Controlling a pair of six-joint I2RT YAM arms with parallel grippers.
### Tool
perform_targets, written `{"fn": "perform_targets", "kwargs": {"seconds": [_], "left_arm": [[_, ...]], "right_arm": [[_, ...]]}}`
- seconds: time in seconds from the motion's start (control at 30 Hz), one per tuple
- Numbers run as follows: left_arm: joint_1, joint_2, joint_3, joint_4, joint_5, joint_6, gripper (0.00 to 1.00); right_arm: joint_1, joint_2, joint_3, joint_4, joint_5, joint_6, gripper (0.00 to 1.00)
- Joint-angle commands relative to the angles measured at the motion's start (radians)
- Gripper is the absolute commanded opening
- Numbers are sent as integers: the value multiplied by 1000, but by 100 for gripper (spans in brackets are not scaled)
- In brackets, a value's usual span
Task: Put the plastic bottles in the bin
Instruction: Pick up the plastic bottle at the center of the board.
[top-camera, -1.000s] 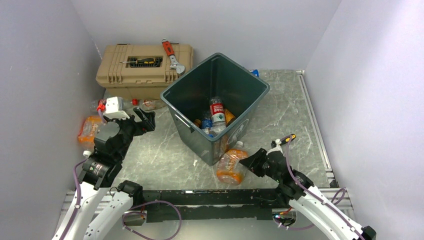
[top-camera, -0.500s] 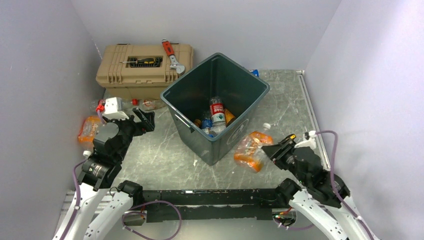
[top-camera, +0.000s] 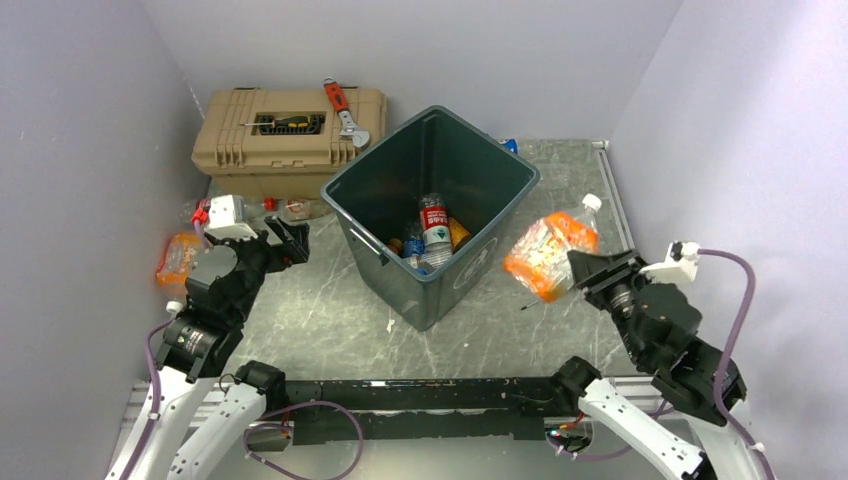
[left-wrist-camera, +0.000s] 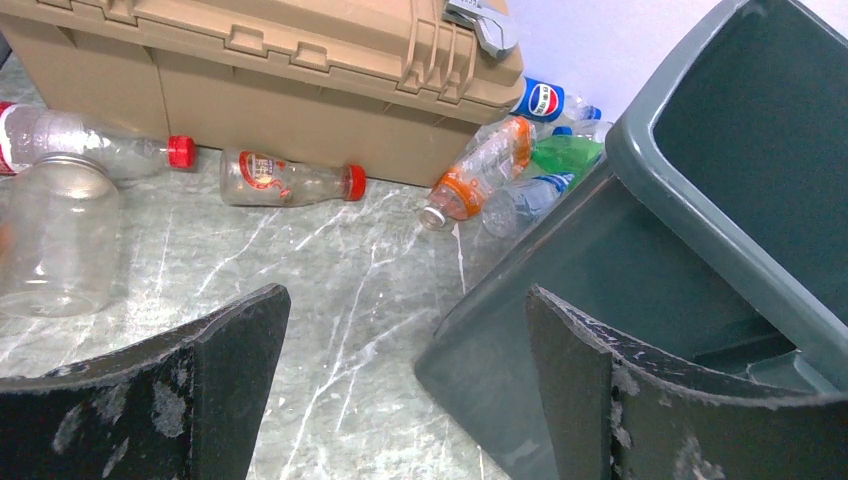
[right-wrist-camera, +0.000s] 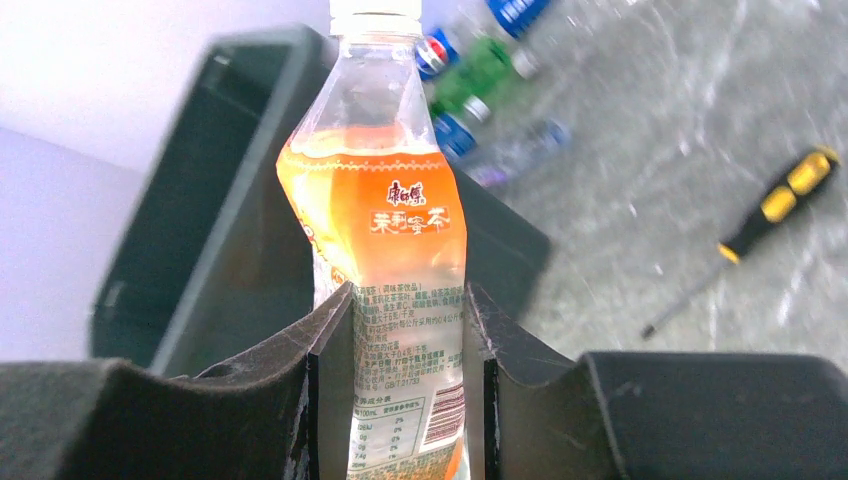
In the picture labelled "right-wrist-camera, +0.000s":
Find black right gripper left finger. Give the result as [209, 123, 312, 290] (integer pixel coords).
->
[1, 285, 354, 479]

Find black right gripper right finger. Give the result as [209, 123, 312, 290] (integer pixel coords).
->
[463, 286, 847, 479]

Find large orange bottle front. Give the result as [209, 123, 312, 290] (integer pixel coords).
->
[276, 1, 467, 479]

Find dark green plastic bin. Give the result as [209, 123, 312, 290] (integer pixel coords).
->
[89, 25, 552, 380]

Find clear bottle blue label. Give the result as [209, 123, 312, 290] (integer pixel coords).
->
[433, 114, 571, 188]

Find green plastic bottle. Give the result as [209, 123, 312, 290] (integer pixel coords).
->
[429, 36, 513, 116]

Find black yellow screwdriver on table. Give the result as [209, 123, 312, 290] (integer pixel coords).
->
[640, 146, 842, 340]

